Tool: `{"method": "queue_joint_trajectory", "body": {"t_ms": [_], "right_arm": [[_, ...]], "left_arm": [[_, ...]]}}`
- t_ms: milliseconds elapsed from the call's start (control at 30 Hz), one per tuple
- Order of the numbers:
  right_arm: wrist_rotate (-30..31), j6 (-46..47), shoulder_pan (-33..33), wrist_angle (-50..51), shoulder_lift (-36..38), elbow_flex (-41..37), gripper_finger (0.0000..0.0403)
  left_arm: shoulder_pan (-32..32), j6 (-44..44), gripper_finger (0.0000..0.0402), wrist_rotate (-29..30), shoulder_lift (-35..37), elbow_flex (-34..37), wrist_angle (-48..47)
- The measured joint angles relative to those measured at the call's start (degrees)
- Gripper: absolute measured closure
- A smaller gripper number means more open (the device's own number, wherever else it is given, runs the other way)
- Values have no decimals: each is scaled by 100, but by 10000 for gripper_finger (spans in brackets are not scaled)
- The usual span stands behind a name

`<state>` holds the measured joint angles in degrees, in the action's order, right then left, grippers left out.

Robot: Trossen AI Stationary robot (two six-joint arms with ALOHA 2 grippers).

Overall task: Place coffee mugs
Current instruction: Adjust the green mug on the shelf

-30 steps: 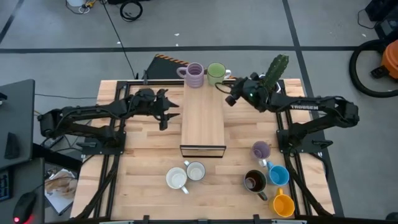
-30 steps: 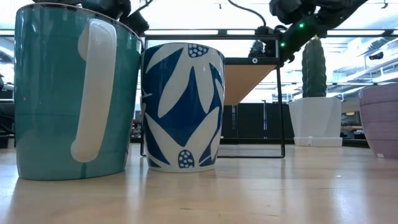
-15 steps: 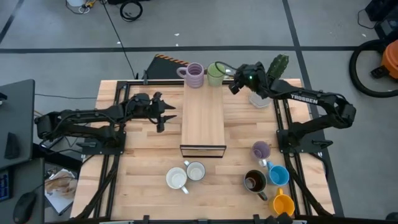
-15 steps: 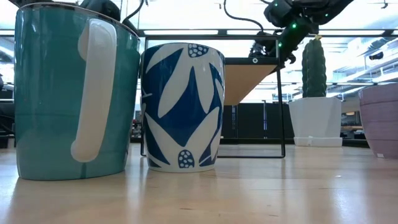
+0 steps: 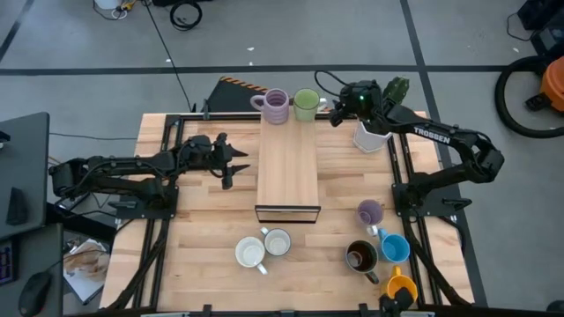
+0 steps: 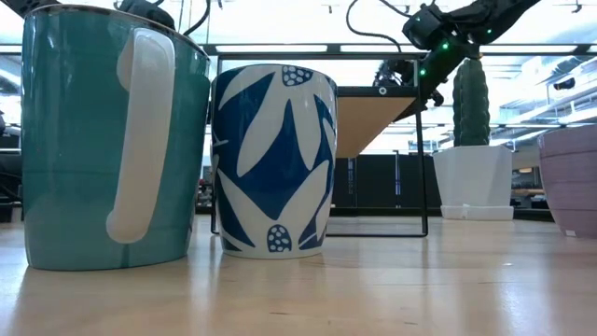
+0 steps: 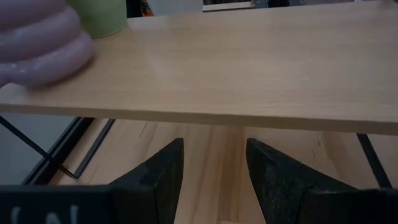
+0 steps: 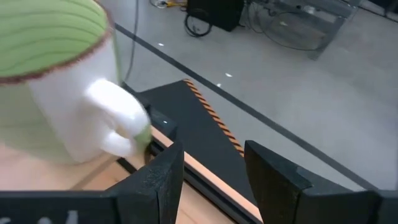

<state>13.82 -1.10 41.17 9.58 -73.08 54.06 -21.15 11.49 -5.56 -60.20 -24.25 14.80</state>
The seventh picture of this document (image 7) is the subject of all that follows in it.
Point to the lilac ribbed mug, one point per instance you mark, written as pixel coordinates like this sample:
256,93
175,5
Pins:
40,46

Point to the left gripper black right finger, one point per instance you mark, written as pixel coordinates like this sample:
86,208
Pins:
286,193

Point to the black metal rig frame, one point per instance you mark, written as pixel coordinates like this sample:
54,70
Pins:
60,149

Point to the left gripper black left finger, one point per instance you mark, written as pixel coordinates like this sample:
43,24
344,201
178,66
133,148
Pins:
152,193

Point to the light green mug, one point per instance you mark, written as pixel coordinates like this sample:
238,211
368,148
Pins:
99,18

